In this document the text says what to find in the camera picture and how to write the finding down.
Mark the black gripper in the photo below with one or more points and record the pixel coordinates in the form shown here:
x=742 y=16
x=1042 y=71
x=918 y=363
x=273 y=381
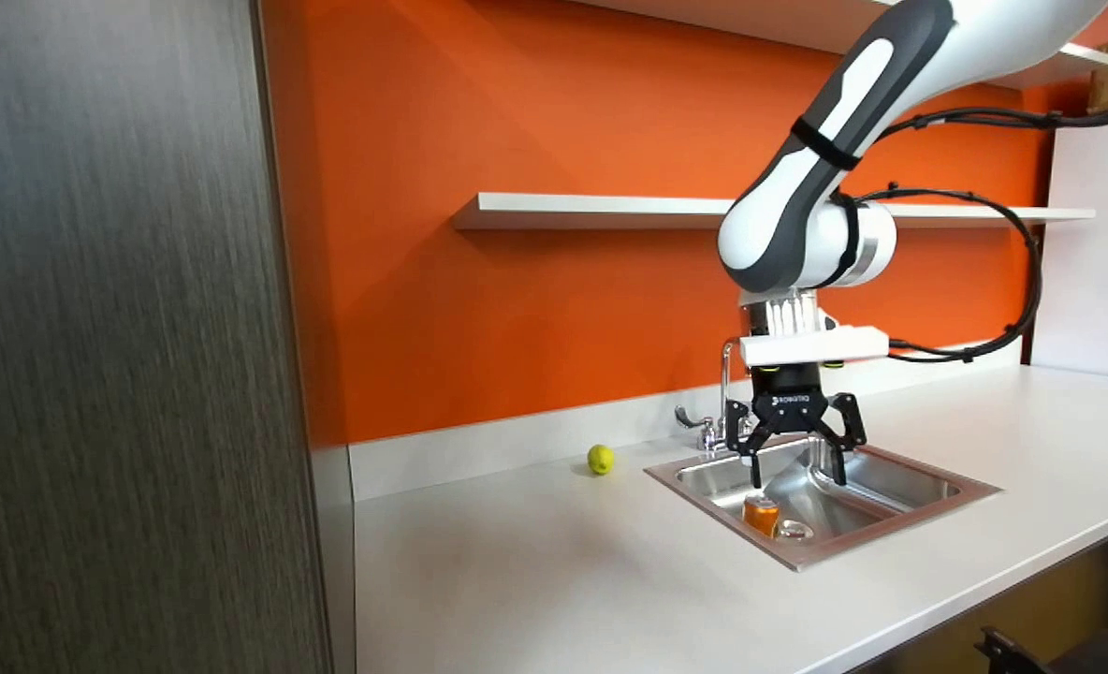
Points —
x=790 y=401

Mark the orange soda can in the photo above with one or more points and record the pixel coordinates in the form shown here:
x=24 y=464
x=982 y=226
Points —
x=762 y=517

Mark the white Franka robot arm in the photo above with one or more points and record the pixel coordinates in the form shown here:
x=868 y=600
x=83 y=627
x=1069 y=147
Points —
x=855 y=114

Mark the stainless steel sink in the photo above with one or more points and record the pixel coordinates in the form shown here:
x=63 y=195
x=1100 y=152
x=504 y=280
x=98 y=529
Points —
x=904 y=493

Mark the chrome faucet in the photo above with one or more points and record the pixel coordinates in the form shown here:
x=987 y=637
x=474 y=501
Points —
x=710 y=433

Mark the yellow-green tennis ball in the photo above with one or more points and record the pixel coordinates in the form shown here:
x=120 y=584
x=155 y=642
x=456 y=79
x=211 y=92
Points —
x=600 y=459

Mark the black chair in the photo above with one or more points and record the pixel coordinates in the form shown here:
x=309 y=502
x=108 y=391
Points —
x=1017 y=654

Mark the white backsplash strip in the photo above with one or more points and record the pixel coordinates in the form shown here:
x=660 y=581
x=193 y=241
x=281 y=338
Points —
x=479 y=451

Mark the white refrigerator side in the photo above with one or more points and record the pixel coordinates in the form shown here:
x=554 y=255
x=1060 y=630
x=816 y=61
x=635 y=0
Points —
x=1097 y=276

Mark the dark wood cabinet panel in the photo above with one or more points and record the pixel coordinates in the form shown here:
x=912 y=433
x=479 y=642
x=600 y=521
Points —
x=117 y=351

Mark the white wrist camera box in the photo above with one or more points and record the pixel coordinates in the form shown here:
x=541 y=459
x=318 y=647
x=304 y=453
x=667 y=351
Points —
x=816 y=347

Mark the thin white wall shelf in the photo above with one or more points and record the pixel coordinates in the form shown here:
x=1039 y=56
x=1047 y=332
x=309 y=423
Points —
x=578 y=212

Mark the thick white wall shelf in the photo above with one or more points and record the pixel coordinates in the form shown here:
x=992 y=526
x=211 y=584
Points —
x=752 y=21

